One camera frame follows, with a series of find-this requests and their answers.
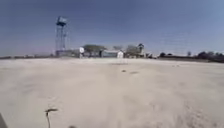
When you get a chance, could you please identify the long low dark wall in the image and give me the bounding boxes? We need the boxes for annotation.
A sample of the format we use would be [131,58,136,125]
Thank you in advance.
[157,55,224,64]

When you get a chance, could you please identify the lattice water tower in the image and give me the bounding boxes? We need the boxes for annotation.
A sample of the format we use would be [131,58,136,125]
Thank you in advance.
[54,15,69,53]

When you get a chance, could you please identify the dry twig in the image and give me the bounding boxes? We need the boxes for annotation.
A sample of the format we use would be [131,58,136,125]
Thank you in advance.
[44,107,59,128]

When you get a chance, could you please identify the low grey building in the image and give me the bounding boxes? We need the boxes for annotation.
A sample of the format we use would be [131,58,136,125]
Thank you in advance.
[55,49,119,59]

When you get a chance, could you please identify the trees behind buildings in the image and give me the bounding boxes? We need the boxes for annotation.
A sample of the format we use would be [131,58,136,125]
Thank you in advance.
[82,42,146,58]

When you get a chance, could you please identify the row of trees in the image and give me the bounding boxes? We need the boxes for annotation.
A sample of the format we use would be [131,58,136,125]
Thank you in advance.
[159,50,224,62]

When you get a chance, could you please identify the small white shed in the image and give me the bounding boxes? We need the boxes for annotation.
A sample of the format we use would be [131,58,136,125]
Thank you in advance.
[116,50,125,60]

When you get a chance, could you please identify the white round sign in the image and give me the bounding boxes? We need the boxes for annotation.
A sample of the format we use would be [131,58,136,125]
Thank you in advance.
[78,46,85,59]

